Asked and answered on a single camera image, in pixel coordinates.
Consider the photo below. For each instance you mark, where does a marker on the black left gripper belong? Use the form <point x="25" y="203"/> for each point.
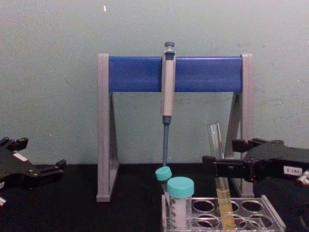
<point x="14" y="171"/>

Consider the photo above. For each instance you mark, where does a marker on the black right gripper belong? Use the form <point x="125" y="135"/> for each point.
<point x="272" y="159"/>

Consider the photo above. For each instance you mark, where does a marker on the glass test tube yellow liquid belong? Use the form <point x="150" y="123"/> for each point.
<point x="224" y="203"/>

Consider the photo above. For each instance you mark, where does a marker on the large tube with teal cap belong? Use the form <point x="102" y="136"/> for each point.
<point x="180" y="187"/>

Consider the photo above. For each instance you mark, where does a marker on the clear plastic tube rack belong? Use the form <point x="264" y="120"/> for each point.
<point x="270" y="215"/>

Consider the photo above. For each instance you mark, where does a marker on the small tube with teal cap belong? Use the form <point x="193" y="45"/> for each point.
<point x="163" y="173"/>

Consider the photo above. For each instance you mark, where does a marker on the grey and blue pipette stand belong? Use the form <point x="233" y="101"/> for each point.
<point x="205" y="75"/>

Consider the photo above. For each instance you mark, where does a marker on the grey pipette with blue tip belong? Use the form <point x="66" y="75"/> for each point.
<point x="168" y="91"/>

